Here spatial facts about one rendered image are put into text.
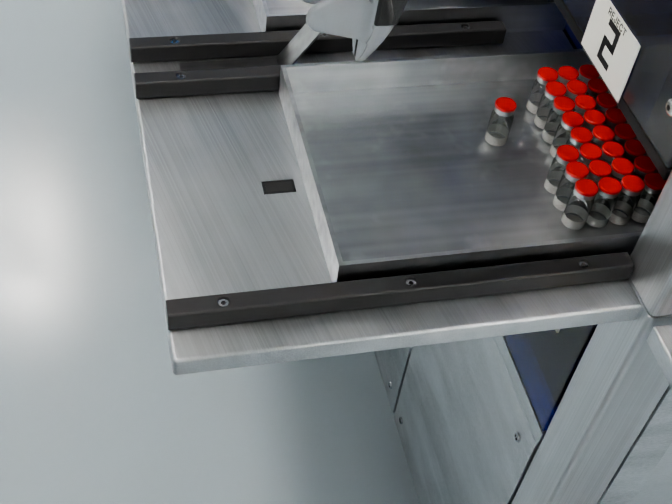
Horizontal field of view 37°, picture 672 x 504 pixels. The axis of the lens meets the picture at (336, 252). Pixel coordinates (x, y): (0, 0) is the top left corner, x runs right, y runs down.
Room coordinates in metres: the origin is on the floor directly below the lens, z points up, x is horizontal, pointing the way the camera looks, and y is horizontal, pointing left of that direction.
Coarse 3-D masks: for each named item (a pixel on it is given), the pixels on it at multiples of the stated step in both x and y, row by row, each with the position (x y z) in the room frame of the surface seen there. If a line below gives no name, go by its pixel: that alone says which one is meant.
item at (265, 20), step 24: (264, 0) 0.89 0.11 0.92; (288, 0) 0.94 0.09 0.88; (408, 0) 0.98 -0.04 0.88; (432, 0) 0.98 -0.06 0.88; (456, 0) 0.99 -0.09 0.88; (480, 0) 1.00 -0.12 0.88; (504, 0) 1.01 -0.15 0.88; (528, 0) 1.01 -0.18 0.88; (264, 24) 0.87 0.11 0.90; (288, 24) 0.87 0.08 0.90; (408, 24) 0.91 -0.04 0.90; (504, 24) 0.94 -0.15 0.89; (528, 24) 0.95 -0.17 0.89; (552, 24) 0.96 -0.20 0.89
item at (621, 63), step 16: (608, 0) 0.77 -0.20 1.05; (592, 16) 0.78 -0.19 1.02; (608, 16) 0.76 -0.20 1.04; (592, 32) 0.77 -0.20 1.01; (608, 32) 0.75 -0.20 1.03; (624, 32) 0.73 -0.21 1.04; (592, 48) 0.76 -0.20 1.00; (624, 48) 0.72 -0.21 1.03; (608, 64) 0.73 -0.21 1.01; (624, 64) 0.71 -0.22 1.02; (608, 80) 0.73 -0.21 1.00; (624, 80) 0.71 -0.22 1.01
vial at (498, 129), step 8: (496, 112) 0.75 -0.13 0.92; (504, 112) 0.75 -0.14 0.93; (512, 112) 0.75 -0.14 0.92; (496, 120) 0.75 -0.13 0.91; (504, 120) 0.75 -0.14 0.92; (512, 120) 0.75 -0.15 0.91; (488, 128) 0.76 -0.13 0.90; (496, 128) 0.75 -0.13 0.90; (504, 128) 0.75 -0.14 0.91; (488, 136) 0.75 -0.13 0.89; (496, 136) 0.75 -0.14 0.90; (504, 136) 0.75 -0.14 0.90; (496, 144) 0.75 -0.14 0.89; (504, 144) 0.75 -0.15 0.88
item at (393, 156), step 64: (320, 64) 0.79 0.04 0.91; (384, 64) 0.81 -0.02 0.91; (448, 64) 0.83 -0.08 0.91; (512, 64) 0.86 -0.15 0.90; (576, 64) 0.88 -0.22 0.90; (320, 128) 0.74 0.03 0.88; (384, 128) 0.75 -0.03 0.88; (448, 128) 0.77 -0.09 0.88; (512, 128) 0.78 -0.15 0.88; (320, 192) 0.62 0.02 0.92; (384, 192) 0.66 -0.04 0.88; (448, 192) 0.68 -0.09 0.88; (512, 192) 0.69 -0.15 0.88; (384, 256) 0.58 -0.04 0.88; (448, 256) 0.57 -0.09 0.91; (512, 256) 0.59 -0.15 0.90; (576, 256) 0.61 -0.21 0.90
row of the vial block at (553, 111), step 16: (544, 80) 0.81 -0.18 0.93; (544, 96) 0.79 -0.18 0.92; (560, 96) 0.78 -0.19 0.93; (544, 112) 0.79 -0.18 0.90; (560, 112) 0.77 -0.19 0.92; (576, 112) 0.76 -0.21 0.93; (544, 128) 0.77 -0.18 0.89; (560, 128) 0.75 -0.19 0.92; (576, 128) 0.74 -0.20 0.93; (560, 144) 0.74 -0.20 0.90; (576, 144) 0.72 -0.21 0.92; (592, 144) 0.72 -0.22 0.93; (592, 160) 0.70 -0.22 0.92; (592, 176) 0.68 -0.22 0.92; (608, 176) 0.68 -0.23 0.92; (608, 192) 0.66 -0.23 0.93; (592, 208) 0.66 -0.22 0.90; (608, 208) 0.66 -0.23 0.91; (592, 224) 0.66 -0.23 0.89
